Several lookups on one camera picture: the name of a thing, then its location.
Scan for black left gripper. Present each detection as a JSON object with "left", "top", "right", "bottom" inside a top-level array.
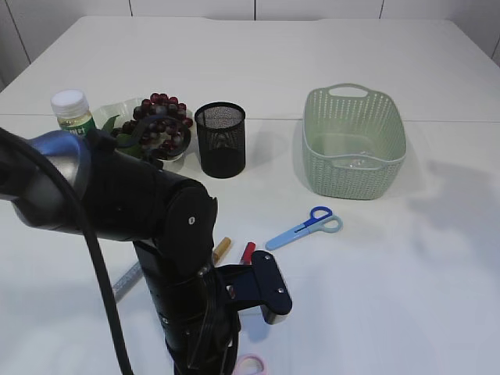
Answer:
[{"left": 163, "top": 280, "right": 241, "bottom": 374}]

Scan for pink scissors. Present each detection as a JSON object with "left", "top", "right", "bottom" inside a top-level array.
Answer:
[{"left": 232, "top": 354, "right": 268, "bottom": 375}]

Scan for blue scissors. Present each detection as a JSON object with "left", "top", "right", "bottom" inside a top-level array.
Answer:
[{"left": 265, "top": 206, "right": 343, "bottom": 251}]

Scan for purple artificial grape bunch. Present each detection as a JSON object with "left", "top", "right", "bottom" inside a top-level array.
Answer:
[{"left": 99, "top": 91, "right": 195, "bottom": 160}]

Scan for clear plastic sheet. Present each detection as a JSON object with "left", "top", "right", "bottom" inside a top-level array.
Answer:
[{"left": 333, "top": 154, "right": 384, "bottom": 170}]

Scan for yellow tea bottle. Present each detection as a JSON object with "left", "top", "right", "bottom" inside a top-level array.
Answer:
[{"left": 51, "top": 89, "right": 96, "bottom": 136}]

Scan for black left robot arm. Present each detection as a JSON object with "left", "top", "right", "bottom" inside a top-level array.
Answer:
[{"left": 1, "top": 130, "right": 241, "bottom": 374}]

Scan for gold glitter pen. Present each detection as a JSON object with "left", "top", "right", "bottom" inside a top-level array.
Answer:
[{"left": 212, "top": 237, "right": 231, "bottom": 266}]

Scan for silver glitter pen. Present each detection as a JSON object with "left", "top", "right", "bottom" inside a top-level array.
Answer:
[{"left": 112, "top": 262, "right": 143, "bottom": 303}]

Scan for red glitter pen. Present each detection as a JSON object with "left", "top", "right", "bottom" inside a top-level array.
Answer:
[{"left": 240, "top": 241, "right": 256, "bottom": 265}]

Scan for black mesh pen holder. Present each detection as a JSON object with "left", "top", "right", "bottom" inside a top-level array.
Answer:
[{"left": 195, "top": 102, "right": 246, "bottom": 179}]

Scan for green woven plastic basket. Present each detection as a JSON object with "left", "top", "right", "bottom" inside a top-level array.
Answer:
[{"left": 302, "top": 84, "right": 407, "bottom": 200}]

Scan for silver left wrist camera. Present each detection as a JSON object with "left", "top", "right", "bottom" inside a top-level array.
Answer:
[{"left": 216, "top": 250, "right": 292, "bottom": 325}]

